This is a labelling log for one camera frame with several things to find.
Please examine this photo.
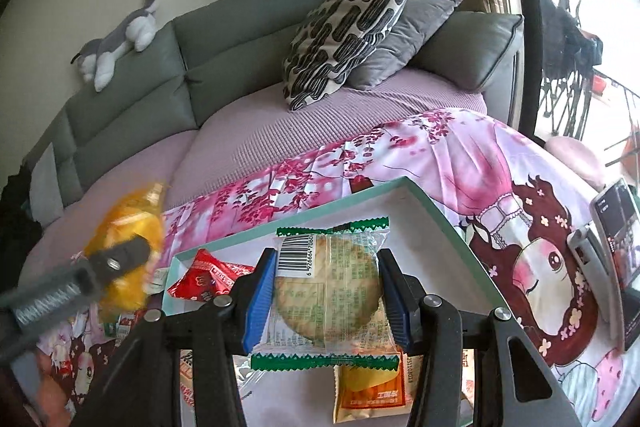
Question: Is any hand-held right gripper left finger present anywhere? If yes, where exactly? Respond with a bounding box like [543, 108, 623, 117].
[72, 248, 278, 427]

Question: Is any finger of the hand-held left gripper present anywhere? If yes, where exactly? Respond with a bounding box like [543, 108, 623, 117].
[89, 238, 154, 291]

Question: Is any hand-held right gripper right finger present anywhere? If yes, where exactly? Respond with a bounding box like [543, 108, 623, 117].
[376, 248, 583, 427]

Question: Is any yellow snack packet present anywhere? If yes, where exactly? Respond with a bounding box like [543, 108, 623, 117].
[82, 182, 168, 323]

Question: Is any red white label packet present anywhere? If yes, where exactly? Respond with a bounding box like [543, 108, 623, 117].
[167, 249, 257, 318]

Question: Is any round cracker packet green trim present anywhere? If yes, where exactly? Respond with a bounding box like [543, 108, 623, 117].
[250, 216, 401, 373]

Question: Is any orange snack packet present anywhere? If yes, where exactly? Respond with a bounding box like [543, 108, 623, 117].
[332, 347, 407, 424]

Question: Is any teal rimmed white tray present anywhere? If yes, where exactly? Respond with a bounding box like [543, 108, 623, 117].
[161, 177, 511, 427]

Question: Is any black clothing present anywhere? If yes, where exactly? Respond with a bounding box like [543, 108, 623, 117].
[0, 162, 43, 268]

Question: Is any light grey pillow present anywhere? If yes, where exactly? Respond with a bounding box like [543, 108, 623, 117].
[29, 146, 66, 228]

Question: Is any printed pink blanket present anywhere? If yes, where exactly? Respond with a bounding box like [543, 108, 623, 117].
[35, 107, 640, 427]

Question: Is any pink sofa cover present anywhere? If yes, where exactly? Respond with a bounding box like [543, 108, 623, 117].
[20, 66, 488, 278]

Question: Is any grey white stuffed toy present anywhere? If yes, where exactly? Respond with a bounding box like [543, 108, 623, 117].
[70, 0, 161, 92]

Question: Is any smartphone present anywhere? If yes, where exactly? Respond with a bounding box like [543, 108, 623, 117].
[589, 178, 640, 295]

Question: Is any pink round cushion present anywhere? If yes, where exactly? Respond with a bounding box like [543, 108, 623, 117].
[544, 136, 607, 188]

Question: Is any grey sofa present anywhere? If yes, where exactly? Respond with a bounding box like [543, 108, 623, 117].
[20, 0, 525, 228]

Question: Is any black white patterned pillow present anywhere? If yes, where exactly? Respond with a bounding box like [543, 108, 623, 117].
[281, 0, 415, 111]

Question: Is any black folding chair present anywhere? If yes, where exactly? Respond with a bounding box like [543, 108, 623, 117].
[540, 0, 606, 140]

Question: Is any dark door frame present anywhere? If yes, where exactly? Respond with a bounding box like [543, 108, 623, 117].
[497, 0, 546, 138]

